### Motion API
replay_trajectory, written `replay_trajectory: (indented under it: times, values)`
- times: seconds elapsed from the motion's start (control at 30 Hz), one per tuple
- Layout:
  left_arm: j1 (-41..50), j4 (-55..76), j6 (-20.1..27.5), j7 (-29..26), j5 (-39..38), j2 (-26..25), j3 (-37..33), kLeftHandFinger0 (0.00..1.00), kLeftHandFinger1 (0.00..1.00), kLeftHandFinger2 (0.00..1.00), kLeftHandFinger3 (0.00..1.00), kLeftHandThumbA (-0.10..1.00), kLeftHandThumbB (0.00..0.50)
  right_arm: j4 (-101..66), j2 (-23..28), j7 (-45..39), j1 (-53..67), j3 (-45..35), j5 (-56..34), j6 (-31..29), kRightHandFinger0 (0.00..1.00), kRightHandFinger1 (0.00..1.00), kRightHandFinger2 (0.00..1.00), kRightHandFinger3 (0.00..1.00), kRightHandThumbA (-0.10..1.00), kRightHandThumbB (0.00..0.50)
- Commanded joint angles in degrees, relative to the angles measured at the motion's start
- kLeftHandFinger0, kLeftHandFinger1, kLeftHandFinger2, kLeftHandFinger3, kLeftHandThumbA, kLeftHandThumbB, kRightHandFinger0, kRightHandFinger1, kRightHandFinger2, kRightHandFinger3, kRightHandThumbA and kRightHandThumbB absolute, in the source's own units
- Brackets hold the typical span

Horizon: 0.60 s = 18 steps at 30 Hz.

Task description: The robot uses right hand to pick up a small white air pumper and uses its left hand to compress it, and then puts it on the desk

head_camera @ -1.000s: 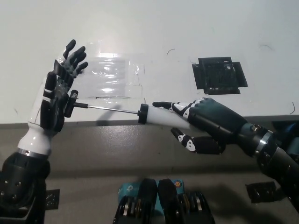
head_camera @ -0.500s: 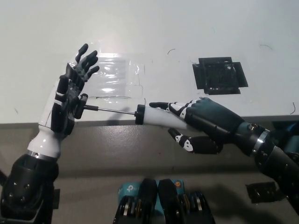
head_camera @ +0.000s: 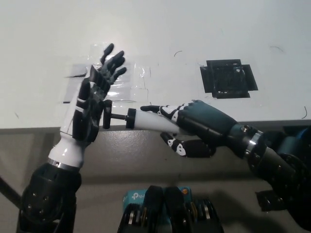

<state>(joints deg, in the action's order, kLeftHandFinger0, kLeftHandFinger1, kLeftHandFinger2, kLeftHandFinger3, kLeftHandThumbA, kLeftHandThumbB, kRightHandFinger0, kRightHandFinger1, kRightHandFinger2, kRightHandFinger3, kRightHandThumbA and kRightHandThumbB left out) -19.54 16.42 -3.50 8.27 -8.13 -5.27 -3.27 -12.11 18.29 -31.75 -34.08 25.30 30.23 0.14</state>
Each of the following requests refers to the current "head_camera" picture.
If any black slanted table leg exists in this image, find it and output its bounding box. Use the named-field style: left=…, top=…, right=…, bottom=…
left=0, top=175, right=24, bottom=213

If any teal router box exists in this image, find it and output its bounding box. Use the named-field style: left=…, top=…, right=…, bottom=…
left=123, top=187, right=194, bottom=220

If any black tape square patch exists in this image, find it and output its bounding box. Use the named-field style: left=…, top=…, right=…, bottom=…
left=200, top=58, right=259, bottom=100

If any black teal robot right hand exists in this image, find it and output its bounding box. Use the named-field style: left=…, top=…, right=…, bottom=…
left=140, top=99, right=265, bottom=160

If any black table leg with foot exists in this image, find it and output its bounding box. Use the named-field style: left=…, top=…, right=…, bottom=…
left=255, top=190, right=289, bottom=214

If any clear glossy tape sheet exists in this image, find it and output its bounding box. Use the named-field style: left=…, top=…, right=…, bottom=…
left=58, top=43, right=153, bottom=105

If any small white air pump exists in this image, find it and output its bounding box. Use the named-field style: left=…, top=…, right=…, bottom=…
left=102, top=100, right=187, bottom=136

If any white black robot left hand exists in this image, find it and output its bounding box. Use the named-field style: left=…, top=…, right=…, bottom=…
left=48, top=43, right=128, bottom=169

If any blue round object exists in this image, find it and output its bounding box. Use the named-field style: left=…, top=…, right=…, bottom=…
left=297, top=128, right=311, bottom=148

